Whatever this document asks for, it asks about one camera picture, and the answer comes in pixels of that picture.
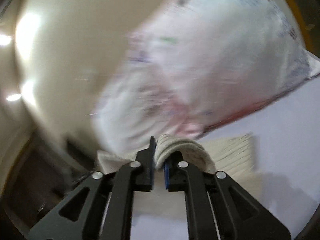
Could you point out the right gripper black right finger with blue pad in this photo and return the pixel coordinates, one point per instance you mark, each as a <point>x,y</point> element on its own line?
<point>217,207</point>

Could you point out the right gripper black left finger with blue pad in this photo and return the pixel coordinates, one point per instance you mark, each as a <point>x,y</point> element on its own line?
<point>101,206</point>

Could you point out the beige knitted sweater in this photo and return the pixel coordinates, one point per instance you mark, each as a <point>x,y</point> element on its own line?
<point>235,156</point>

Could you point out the pink floral pillow left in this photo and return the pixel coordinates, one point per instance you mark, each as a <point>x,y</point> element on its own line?
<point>131,112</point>

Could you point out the pink floral pillow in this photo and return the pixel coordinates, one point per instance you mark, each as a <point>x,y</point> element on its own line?
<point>223,58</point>
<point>131,112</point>

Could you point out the lavender bed sheet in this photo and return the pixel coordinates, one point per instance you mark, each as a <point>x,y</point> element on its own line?
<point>286,146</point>

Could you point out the pink floral pillow right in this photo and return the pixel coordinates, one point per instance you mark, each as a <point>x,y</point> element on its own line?
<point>223,58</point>

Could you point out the wooden bed frame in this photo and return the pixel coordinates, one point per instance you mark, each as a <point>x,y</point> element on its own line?
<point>306,13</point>

